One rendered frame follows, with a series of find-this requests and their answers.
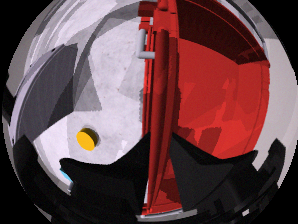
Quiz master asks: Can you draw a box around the black and grey cylinder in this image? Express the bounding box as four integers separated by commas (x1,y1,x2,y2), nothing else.
68,181,74,192

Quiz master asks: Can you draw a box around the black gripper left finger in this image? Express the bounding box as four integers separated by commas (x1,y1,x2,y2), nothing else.
60,132,152,216

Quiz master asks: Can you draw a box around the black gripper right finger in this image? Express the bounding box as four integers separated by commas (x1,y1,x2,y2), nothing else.
169,132,258,212

